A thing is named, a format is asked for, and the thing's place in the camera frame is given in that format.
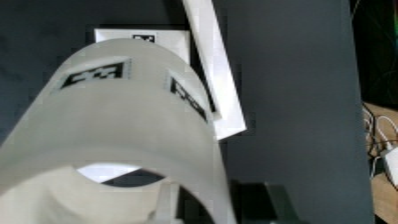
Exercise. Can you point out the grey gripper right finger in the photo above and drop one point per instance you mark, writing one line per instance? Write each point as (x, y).
(261, 204)

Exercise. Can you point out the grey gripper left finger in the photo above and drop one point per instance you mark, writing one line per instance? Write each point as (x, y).
(165, 210)

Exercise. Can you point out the white lamp shade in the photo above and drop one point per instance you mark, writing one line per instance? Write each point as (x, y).
(115, 134)

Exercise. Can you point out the white lamp base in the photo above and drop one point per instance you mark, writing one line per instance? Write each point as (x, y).
(172, 39)

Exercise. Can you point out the white right fence block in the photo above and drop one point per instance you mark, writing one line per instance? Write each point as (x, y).
(227, 116)

